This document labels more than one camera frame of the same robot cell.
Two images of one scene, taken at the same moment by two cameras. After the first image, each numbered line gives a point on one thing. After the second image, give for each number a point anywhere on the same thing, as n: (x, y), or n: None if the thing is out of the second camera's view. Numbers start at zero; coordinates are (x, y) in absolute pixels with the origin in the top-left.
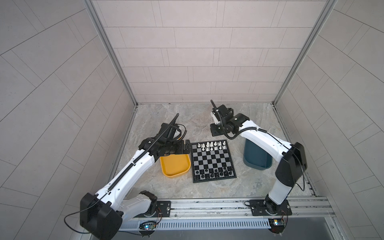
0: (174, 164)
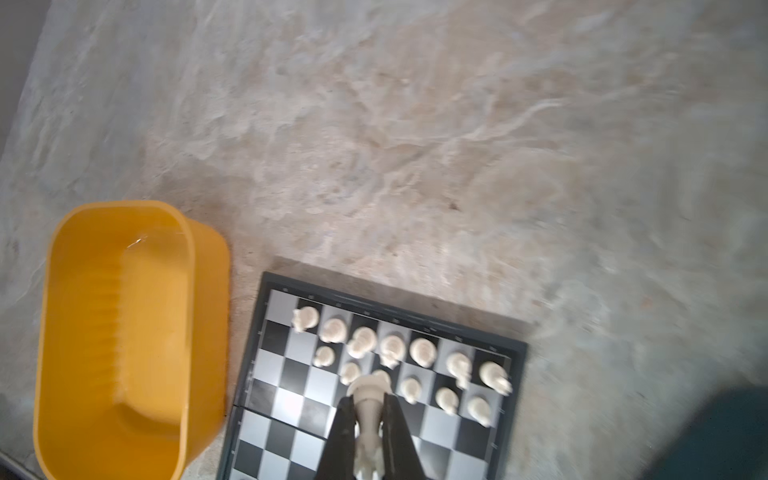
0: (134, 346)
